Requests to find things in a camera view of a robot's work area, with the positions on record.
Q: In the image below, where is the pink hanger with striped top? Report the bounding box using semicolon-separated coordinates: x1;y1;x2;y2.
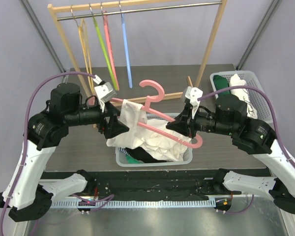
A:
100;3;119;90

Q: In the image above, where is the pink hanger with white top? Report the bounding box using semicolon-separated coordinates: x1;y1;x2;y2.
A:
110;79;204;149

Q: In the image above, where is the green tank top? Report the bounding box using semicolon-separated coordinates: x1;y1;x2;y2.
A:
127;156;142;164

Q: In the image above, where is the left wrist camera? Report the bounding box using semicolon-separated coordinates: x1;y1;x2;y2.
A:
93;75;116;112

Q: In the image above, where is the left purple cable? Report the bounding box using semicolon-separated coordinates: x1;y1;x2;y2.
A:
0;71;115;236

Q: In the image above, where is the black tank top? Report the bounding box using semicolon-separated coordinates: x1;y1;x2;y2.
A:
125;147;166;163

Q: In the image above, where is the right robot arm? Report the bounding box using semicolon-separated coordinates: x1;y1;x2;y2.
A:
166;94;295;214

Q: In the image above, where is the blue striped tank top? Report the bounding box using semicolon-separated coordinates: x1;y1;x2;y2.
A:
118;148;129;155

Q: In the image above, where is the folded dark green garment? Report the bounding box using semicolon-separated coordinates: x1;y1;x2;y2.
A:
213;75;229;90

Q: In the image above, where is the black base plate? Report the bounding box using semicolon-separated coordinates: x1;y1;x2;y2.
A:
39;169;271;201

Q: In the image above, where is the white slotted cable duct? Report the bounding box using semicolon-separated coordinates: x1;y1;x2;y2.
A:
51;198;216;209

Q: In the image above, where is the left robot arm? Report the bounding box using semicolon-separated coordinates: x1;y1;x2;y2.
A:
0;82;129;222

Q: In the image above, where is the white plastic laundry basket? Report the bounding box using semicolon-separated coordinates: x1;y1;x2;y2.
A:
115;114;193;167

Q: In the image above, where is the light blue hanger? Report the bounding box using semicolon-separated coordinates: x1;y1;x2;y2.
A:
118;0;133;88

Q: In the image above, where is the aluminium rail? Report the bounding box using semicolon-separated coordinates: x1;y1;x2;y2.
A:
34;173;277;204

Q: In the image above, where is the white tank top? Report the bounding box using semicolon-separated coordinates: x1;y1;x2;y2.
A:
106;99;191;162

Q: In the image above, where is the yellow plastic hanger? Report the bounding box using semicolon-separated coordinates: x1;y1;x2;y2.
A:
70;6;95;91

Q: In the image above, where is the folded white printed garment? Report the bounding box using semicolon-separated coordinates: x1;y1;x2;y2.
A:
229;74;258;119

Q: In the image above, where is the wooden clothes rack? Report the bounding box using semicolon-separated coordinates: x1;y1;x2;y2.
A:
47;0;229;108

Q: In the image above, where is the lime green hanger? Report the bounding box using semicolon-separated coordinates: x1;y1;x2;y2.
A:
88;3;119;90

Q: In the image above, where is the white basket with folded clothes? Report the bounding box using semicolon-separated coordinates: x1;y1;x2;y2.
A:
210;70;273;125

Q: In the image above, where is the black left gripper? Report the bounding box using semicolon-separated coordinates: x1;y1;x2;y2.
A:
65;98;130;138

